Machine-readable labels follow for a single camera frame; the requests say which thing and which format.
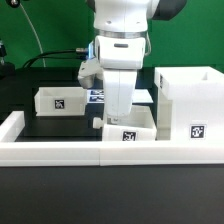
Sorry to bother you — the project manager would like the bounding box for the black camera knob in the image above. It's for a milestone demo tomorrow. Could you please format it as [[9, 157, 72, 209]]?
[[6, 0, 20, 8]]

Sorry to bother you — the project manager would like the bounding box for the white drawer cabinet box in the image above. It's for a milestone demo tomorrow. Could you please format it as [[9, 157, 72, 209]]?
[[154, 66, 224, 142]]

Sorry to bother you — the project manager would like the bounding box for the black work mat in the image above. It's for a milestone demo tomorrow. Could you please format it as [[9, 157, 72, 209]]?
[[18, 104, 104, 142]]

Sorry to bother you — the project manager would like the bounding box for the white thin cable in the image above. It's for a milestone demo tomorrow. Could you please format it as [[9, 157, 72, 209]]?
[[19, 2, 47, 68]]

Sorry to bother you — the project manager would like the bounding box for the black cable bundle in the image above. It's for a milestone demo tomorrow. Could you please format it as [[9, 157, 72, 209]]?
[[21, 47, 90, 69]]

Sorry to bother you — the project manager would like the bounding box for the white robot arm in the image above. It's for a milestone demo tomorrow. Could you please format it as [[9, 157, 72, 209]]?
[[85, 0, 187, 124]]

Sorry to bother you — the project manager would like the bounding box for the white marker tag sheet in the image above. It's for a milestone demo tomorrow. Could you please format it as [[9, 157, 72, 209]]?
[[87, 89, 153, 103]]

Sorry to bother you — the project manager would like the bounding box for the white foam boundary frame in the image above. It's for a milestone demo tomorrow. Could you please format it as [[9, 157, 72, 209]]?
[[0, 111, 224, 167]]

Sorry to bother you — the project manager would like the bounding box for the white drawer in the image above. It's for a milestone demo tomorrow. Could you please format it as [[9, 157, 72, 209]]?
[[34, 87, 87, 116], [93, 105, 157, 141]]

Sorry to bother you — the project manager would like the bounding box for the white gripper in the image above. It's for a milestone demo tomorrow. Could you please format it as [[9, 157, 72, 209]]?
[[103, 69, 137, 124]]

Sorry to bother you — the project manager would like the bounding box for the black tripod stand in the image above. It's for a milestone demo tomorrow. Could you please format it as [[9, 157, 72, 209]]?
[[0, 39, 15, 76]]

